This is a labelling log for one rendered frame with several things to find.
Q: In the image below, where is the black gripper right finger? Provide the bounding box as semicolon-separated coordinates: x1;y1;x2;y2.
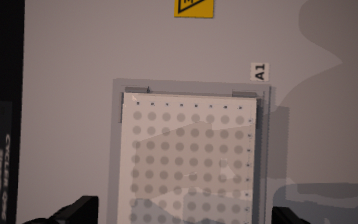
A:
271;206;311;224

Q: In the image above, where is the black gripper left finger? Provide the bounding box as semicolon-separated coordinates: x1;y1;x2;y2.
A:
23;195;99;224

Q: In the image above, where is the dark grey benchtop machine with lid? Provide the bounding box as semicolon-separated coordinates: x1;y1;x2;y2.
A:
0;0;358;224

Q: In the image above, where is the white rectangular well plate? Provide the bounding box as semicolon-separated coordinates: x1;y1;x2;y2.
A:
117;93;257;224

